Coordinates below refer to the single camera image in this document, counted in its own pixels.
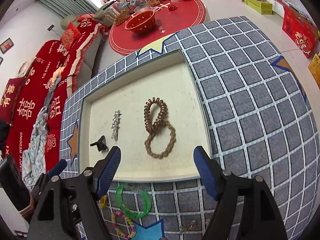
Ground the red round floor mat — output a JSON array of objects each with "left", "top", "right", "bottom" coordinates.
[{"left": 108, "top": 0, "right": 207, "bottom": 55}]

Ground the pastel beaded bracelet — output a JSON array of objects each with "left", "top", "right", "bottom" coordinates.
[{"left": 111, "top": 210, "right": 137, "bottom": 240}]

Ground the brown spiral hair tie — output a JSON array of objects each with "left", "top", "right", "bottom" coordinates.
[{"left": 143, "top": 97, "right": 169, "bottom": 134}]

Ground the silver star hair clip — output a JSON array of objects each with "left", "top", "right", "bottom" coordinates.
[{"left": 111, "top": 110, "right": 121, "bottom": 141}]

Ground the framed wall picture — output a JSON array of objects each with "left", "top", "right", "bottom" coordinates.
[{"left": 0, "top": 38, "right": 14, "bottom": 54}]

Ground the yellow cord bracelet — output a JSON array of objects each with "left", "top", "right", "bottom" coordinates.
[{"left": 98, "top": 194, "right": 109, "bottom": 209}]

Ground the red wedding sofa cover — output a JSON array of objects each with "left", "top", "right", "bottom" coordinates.
[{"left": 0, "top": 15, "right": 110, "bottom": 178}]

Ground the beige armchair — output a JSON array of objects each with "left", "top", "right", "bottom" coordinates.
[{"left": 68, "top": 17, "right": 107, "bottom": 88}]

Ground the red gift box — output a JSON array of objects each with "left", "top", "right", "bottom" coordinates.
[{"left": 282, "top": 6, "right": 319, "bottom": 59}]

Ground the tan braided rope bracelet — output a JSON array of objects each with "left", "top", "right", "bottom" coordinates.
[{"left": 144, "top": 120, "right": 177, "bottom": 159}]

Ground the black hair claw clip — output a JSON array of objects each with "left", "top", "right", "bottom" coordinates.
[{"left": 90, "top": 135, "right": 108, "bottom": 152}]

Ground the light floral blanket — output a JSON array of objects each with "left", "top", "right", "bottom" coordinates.
[{"left": 22, "top": 74, "right": 61, "bottom": 191}]

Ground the red pillow with characters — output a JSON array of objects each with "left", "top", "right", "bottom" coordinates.
[{"left": 1, "top": 77, "right": 25, "bottom": 125}]

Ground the pink heart gem brooch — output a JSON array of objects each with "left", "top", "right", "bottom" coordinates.
[{"left": 180, "top": 220, "right": 197, "bottom": 233}]

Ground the green plastic bangle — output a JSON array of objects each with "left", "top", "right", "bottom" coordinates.
[{"left": 116, "top": 183, "right": 152, "bottom": 219}]

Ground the green cardboard box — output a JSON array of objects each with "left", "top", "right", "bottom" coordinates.
[{"left": 244, "top": 0, "right": 273, "bottom": 15}]

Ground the red embroidered cushion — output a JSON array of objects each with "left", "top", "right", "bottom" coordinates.
[{"left": 60, "top": 22, "right": 81, "bottom": 50}]

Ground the red plastic colander basket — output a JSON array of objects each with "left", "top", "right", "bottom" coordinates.
[{"left": 125, "top": 10, "right": 156, "bottom": 35}]

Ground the green jewelry tray box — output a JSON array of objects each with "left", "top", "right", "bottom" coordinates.
[{"left": 78, "top": 50, "right": 211, "bottom": 183}]

